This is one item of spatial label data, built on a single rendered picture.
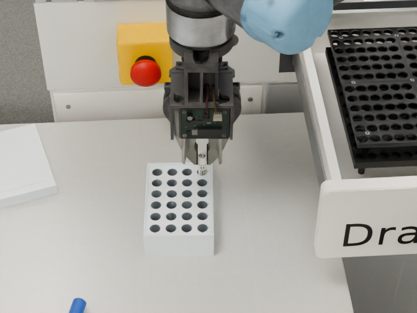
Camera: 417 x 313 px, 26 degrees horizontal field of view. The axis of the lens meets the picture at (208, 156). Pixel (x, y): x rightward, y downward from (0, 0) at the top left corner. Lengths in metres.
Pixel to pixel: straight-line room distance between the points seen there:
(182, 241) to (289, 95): 0.32
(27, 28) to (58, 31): 1.58
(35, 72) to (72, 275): 1.57
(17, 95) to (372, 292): 1.26
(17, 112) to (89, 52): 1.27
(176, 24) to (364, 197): 0.27
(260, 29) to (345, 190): 0.22
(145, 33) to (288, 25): 0.39
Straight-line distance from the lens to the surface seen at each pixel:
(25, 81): 2.60
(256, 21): 0.83
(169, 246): 1.09
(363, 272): 1.62
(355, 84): 1.13
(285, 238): 1.13
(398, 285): 1.67
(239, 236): 1.12
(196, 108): 1.00
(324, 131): 1.07
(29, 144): 1.24
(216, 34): 0.95
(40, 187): 1.18
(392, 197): 0.98
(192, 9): 0.93
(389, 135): 1.07
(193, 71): 0.96
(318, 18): 0.85
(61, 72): 1.26
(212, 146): 1.12
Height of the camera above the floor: 1.61
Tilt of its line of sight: 44 degrees down
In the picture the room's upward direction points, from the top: straight up
